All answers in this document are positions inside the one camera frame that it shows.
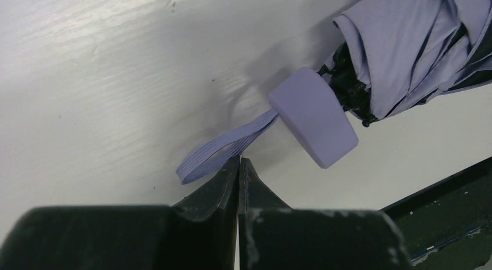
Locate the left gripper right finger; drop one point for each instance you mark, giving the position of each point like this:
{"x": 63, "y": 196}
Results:
{"x": 273, "y": 235}

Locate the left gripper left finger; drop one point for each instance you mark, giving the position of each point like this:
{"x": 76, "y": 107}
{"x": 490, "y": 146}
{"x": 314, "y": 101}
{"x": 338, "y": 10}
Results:
{"x": 198, "y": 232}

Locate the lavender folding umbrella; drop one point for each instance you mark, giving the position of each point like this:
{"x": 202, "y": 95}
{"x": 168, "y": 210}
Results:
{"x": 396, "y": 54}

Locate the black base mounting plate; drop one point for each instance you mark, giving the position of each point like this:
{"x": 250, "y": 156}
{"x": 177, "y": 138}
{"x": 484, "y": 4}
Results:
{"x": 448, "y": 225}

